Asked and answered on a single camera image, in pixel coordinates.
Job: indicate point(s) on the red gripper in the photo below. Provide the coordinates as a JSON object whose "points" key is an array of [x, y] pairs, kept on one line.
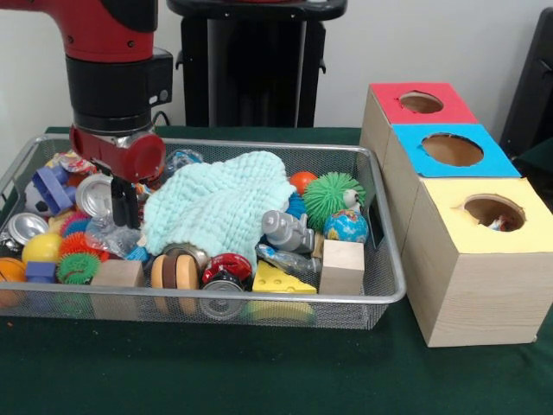
{"points": [[121, 156]]}

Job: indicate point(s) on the orange toy basketball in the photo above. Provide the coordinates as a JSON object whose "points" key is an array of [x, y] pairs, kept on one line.
{"points": [[10, 270]]}

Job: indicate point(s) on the green spiky ball with eyes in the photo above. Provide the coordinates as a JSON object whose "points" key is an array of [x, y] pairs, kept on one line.
{"points": [[333, 197]]}

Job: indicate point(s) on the colourful polka dot cloth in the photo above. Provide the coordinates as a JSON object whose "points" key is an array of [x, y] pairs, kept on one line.
{"points": [[499, 225]]}

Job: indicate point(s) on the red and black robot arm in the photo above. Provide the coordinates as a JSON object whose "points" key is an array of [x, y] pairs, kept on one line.
{"points": [[108, 60]]}

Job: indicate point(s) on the clear mesh bin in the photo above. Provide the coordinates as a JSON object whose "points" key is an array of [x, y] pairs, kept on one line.
{"points": [[384, 277]]}

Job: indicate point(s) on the wooden box with three holes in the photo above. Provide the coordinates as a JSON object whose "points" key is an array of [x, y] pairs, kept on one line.
{"points": [[467, 294]]}

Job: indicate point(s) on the mint green muslin cloth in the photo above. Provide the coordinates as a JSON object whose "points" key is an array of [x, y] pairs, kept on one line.
{"points": [[216, 203]]}

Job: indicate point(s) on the blue spiky ball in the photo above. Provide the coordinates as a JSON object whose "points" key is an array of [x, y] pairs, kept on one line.
{"points": [[296, 206]]}

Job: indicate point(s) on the yellow cheese wedge toy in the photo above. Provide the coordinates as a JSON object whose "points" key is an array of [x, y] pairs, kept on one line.
{"points": [[281, 281]]}

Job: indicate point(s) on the red ball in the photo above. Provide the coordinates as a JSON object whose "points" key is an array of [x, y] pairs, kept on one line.
{"points": [[303, 182]]}

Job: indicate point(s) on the dark green tablecloth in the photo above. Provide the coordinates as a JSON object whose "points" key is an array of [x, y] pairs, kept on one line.
{"points": [[259, 372]]}

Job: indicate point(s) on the blue globe ball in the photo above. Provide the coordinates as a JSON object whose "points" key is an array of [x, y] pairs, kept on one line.
{"points": [[346, 227]]}

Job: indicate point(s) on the plain wooden block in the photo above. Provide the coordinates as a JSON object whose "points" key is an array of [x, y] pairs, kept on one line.
{"points": [[342, 268]]}

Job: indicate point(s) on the dark green side table cloth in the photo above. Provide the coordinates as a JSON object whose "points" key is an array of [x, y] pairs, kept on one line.
{"points": [[540, 166]]}

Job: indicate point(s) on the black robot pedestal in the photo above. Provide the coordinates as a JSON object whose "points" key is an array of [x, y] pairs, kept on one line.
{"points": [[251, 69]]}

